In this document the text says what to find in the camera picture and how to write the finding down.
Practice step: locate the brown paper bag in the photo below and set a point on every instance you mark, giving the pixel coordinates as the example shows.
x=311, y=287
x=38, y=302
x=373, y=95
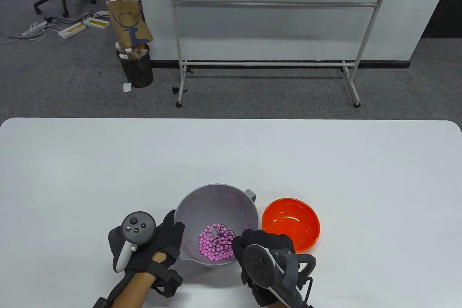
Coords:
x=128, y=21

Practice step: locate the person's left hand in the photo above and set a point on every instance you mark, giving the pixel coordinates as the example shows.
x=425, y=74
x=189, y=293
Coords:
x=169, y=235

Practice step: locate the grey salad bowl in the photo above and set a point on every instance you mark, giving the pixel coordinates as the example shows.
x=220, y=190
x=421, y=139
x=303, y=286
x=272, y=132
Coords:
x=216, y=203

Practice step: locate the person's left forearm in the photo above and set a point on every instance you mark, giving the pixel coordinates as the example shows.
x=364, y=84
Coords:
x=133, y=290

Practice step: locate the orange plastic bowl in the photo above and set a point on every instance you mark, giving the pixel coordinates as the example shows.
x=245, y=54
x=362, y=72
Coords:
x=290, y=219

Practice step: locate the person's right hand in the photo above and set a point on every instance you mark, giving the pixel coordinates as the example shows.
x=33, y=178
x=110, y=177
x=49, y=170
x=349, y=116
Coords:
x=252, y=237

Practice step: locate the pile of pink plastic beads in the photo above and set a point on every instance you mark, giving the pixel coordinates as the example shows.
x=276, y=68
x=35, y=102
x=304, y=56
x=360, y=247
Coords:
x=207, y=246

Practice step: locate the black left wrist band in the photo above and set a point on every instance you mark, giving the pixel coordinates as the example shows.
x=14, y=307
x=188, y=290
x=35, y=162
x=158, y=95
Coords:
x=171, y=281

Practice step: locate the yellow label power strip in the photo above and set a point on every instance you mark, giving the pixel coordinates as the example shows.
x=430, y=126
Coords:
x=96, y=22
x=72, y=30

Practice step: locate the grey left hand controller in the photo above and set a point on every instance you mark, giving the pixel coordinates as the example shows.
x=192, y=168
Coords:
x=139, y=228

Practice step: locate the black mesh waste bin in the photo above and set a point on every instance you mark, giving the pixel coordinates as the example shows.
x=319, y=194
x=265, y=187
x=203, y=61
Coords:
x=139, y=69

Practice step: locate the white power strip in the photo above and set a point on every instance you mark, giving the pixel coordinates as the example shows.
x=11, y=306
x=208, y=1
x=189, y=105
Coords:
x=33, y=29

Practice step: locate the white paper scrap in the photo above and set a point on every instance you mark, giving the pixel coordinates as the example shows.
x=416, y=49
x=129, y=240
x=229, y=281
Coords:
x=127, y=87

